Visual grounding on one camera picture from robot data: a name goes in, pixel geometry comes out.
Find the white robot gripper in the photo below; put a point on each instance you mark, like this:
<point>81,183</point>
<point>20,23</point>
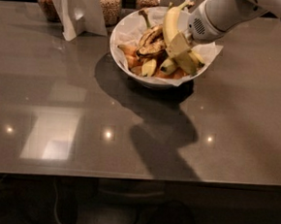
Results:
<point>202,27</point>

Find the long yellow banana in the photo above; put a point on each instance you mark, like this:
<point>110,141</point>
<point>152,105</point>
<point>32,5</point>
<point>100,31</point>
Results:
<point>170,27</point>

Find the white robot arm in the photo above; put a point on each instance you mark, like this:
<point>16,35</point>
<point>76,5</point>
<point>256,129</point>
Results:
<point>211,20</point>

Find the small yellow banana right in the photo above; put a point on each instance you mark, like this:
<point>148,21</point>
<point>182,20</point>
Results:
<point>197,59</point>

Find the small yellow banana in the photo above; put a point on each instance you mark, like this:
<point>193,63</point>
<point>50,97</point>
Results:
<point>197,59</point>
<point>168,66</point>
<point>148,67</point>

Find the lower brown spotted banana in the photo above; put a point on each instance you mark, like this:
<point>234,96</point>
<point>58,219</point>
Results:
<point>152,49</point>

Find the brown spotted banana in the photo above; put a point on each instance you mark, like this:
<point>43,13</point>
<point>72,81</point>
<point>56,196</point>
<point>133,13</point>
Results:
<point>152,49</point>
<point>151,33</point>

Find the small yellow banana middle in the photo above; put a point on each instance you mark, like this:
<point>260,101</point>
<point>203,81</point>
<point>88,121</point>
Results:
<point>168,66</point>

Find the upper brown spotted banana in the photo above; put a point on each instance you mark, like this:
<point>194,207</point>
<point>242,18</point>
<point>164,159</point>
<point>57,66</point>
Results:
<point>151,33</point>

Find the small yellow banana left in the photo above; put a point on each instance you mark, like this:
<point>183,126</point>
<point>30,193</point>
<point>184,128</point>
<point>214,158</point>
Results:
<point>148,67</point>

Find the white ceramic bowl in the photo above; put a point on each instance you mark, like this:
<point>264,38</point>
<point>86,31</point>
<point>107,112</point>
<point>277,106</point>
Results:
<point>138,47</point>

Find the white paper bowl liner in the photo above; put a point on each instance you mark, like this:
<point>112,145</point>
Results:
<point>128,32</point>

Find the orange fruit pieces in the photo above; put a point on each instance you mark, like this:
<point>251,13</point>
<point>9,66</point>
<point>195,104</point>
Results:
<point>135,64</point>

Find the middle glass jar of grains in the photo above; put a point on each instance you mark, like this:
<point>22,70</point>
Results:
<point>111,11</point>

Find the white folded card stand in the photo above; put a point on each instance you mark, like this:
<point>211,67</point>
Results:
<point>78,16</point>

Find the left glass jar of nuts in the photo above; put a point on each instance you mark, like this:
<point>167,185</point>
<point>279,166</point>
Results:
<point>49,10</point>

